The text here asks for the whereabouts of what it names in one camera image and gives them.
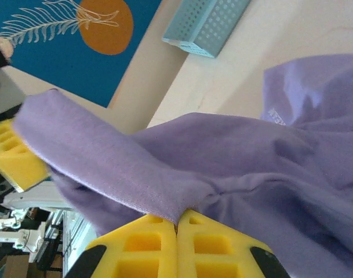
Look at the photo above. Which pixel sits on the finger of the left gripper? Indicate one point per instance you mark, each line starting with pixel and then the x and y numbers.
pixel 16 165

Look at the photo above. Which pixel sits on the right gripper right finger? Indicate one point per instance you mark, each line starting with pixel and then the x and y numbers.
pixel 211 249

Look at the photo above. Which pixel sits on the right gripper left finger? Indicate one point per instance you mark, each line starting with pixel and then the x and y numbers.
pixel 141 249

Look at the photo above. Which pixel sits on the white background equipment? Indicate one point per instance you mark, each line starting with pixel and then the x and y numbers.
pixel 22 231

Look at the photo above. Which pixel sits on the purple t-shirt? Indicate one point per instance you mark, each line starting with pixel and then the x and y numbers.
pixel 193 159

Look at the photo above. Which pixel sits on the brown cardboard box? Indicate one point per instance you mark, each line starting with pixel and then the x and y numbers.
pixel 16 266

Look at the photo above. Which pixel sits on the light blue plastic basket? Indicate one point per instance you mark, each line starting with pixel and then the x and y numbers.
pixel 205 29

